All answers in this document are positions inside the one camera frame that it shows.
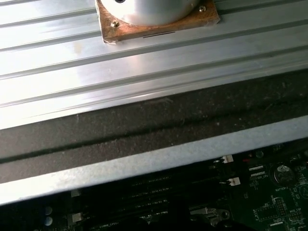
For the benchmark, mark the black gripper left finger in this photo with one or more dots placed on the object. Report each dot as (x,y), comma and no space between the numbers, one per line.
(172,216)

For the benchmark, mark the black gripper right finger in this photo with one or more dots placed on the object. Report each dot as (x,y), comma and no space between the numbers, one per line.
(185,216)

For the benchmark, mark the CPU socket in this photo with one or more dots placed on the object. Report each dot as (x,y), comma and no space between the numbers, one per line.
(199,211)

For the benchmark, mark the green motherboard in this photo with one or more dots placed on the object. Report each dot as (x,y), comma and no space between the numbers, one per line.
(264,211)

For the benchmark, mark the open black PC case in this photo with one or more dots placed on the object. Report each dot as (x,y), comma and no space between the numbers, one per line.
(120,130)

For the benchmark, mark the round coin battery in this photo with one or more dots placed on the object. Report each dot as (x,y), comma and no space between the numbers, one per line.
(281,175)

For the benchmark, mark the square brown base plate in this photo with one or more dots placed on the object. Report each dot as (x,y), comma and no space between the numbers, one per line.
(168,30)

